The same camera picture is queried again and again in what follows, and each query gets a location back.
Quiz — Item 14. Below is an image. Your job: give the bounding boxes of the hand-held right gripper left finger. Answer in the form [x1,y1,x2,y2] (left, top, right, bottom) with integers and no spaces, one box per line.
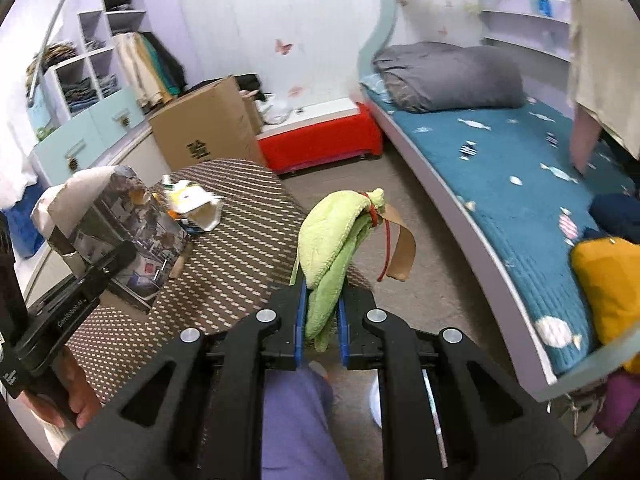
[57,279,308,480]

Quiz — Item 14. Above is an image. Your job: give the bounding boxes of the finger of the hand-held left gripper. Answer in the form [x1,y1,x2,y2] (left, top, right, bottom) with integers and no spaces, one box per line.
[80,242,137,297]

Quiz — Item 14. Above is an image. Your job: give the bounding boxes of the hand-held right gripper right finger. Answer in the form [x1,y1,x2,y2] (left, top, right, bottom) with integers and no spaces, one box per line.
[336,289,590,480]

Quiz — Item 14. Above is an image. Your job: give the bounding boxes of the grey brown paper bag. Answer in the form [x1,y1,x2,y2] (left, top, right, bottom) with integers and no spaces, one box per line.
[31,165,194,314]

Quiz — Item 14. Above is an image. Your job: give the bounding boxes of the light blue plastic bin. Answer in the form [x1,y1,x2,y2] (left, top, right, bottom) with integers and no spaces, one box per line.
[368,379,385,431]

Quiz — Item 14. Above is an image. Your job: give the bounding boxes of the green fleece cloth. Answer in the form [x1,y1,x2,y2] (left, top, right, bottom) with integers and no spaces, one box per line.
[291,188,387,354]

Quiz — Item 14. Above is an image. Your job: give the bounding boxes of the brown paper strip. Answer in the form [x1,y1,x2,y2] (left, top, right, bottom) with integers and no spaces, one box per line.
[372,204,417,282]

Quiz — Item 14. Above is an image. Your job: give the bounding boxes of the red string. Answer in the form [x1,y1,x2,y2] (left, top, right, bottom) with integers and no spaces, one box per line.
[361,191,396,282]

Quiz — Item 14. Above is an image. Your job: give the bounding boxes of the yellow white plastic bag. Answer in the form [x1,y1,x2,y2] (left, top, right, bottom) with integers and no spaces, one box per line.
[165,180,224,235]

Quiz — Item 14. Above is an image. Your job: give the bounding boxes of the person's left hand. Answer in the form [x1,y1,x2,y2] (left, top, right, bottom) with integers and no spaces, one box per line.
[20,347,104,431]

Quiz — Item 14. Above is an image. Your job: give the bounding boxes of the brown polka-dot tablecloth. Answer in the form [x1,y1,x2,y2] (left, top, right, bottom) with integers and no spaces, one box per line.
[65,157,374,404]

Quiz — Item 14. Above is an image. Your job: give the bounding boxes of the blue bag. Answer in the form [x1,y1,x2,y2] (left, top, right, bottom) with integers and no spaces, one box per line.
[0,180,46,256]

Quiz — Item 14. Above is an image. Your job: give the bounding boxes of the person's purple trouser leg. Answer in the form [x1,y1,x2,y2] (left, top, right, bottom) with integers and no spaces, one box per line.
[261,362,351,480]

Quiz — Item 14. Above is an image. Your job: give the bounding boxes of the pale teal drawer cabinet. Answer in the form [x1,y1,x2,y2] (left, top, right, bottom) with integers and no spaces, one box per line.
[30,85,151,186]

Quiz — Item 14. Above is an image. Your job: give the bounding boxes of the brown cardboard box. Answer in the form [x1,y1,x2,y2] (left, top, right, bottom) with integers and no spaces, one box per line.
[148,76,269,174]

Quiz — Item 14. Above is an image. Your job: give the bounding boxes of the folded jeans stack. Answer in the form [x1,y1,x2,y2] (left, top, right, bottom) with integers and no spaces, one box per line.
[62,77,99,111]

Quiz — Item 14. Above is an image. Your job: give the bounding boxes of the red storage bench white top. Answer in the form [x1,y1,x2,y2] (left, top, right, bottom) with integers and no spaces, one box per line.
[256,97,385,177]

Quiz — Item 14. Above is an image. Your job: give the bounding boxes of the green hanging garment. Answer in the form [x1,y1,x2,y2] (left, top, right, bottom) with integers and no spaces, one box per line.
[142,35,181,99]

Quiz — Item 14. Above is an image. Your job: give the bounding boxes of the cream hanging garment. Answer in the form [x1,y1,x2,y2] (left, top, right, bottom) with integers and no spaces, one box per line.
[112,32,161,109]

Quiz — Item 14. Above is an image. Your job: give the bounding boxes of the dark hanging jacket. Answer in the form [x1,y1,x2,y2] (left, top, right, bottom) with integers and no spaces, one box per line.
[150,32,189,91]

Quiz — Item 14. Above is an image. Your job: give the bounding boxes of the teal quilted mattress cover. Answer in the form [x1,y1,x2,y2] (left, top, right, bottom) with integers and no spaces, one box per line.
[362,77,640,376]

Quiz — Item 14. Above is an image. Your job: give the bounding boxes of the olive clothes pile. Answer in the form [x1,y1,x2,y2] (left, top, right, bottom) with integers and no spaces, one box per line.
[27,42,81,74]

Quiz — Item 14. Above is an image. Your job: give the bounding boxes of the teal checked pillow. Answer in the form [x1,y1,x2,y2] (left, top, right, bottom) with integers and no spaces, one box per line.
[361,72,396,104]

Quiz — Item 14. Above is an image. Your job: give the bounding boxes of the chrome stool base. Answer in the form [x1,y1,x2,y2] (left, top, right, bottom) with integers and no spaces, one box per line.
[547,387,609,439]

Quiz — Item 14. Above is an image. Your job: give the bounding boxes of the grey metal handrail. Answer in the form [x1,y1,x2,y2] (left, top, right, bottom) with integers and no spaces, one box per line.
[27,0,81,101]

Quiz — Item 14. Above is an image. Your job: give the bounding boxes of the yellow garment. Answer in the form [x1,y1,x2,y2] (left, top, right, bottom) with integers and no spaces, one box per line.
[570,236,640,361]

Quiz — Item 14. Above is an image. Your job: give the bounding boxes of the grey quilt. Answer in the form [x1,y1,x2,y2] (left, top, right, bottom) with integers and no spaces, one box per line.
[372,41,529,114]

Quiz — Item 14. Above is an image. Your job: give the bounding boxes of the magenta garment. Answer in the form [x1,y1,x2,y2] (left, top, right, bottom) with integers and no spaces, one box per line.
[597,370,640,439]

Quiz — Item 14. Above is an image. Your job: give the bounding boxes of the navy garment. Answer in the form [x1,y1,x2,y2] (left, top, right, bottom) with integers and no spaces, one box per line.
[587,192,640,244]

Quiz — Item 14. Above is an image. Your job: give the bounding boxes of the pink hanging garment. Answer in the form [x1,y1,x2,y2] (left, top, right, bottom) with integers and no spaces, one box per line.
[570,102,604,174]

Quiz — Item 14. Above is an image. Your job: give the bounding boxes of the black hanging clothes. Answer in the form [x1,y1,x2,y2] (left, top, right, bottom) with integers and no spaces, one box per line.
[600,130,640,187]

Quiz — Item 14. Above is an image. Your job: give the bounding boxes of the beige hanging sweater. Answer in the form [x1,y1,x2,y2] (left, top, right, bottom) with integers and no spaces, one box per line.
[565,0,640,161]

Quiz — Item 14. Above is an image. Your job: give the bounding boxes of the pale teal bunk bed frame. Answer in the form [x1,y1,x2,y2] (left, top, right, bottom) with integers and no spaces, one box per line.
[357,0,640,404]

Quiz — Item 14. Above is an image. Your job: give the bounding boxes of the white wall shelves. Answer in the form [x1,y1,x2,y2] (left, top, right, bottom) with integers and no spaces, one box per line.
[477,0,574,64]

